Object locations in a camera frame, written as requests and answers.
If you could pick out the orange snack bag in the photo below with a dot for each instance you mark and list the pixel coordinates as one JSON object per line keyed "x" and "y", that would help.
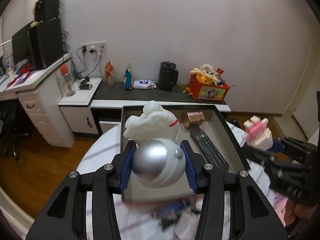
{"x": 109, "y": 74}

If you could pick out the orange toy box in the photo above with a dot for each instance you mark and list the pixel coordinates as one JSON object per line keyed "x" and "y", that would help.
{"x": 201, "y": 91}

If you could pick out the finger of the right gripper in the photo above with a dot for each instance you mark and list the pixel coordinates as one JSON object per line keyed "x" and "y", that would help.
{"x": 276, "y": 147}

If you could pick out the white side cabinet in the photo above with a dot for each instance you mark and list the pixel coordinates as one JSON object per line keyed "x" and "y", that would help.
{"x": 76, "y": 108}

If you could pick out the white plush toy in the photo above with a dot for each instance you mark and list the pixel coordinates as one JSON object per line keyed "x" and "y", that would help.
{"x": 206, "y": 75}

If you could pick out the black hair dryer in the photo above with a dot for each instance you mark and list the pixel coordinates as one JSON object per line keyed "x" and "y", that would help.
{"x": 85, "y": 84}

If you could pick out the black office chair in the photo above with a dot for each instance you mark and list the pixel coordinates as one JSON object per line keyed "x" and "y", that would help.
{"x": 13, "y": 128}

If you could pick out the blue rectangular lighter box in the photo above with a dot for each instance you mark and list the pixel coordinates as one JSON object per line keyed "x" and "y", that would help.
{"x": 171, "y": 210}

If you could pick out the white pink brick toy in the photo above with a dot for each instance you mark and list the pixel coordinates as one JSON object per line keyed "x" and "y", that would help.
{"x": 257, "y": 133}

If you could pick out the black computer tower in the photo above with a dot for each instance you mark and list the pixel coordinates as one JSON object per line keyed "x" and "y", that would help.
{"x": 46, "y": 43}

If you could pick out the wet wipes pack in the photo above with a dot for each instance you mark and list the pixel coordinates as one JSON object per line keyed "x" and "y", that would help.
{"x": 144, "y": 84}

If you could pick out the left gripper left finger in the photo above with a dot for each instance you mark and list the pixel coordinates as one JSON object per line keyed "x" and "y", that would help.
{"x": 64, "y": 215}

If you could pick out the low black-top bench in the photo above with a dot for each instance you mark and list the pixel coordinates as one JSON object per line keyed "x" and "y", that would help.
{"x": 107, "y": 102}

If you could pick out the black computer monitor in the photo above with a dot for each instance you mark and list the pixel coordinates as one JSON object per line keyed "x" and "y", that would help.
{"x": 21, "y": 45}

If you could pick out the pink tray box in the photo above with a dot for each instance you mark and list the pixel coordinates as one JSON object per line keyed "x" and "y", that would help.
{"x": 220, "y": 134}

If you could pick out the white desk with drawers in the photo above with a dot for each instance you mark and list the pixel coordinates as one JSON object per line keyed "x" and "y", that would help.
{"x": 39, "y": 96}

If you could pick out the silver white astronaut figure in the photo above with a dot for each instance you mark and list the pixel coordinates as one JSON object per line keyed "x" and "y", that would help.
{"x": 158, "y": 161}

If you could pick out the blue white bag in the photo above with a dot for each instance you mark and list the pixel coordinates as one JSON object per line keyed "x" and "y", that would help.
{"x": 127, "y": 78}

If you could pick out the wall power outlet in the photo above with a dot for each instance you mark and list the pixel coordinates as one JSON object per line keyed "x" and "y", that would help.
{"x": 98, "y": 46}

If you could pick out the black speaker box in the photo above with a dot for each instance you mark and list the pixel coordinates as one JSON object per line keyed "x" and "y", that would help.
{"x": 46, "y": 10}

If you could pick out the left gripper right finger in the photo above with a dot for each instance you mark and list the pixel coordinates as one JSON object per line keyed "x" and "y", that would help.
{"x": 252, "y": 215}

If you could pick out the black remote control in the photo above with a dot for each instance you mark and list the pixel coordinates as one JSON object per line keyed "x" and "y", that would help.
{"x": 209, "y": 150}

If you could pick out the water bottle orange cap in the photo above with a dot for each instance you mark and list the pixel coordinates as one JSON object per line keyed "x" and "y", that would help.
{"x": 67, "y": 80}

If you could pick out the white quilted table cover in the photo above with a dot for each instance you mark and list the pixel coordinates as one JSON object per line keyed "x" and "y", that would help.
{"x": 134, "y": 224}

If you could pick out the black kettle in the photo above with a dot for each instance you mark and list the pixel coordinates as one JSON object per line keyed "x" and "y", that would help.
{"x": 168, "y": 76}

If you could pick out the right hand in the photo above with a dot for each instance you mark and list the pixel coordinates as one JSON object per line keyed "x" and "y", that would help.
{"x": 294, "y": 212}

